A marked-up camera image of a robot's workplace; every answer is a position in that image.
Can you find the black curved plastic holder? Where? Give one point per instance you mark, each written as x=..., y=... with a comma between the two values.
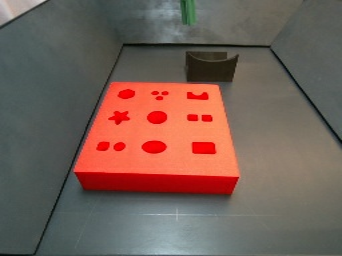
x=210, y=66

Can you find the red foam shape board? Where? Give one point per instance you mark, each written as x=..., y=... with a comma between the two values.
x=159, y=139

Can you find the green three prong peg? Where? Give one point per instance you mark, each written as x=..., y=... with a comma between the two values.
x=189, y=14

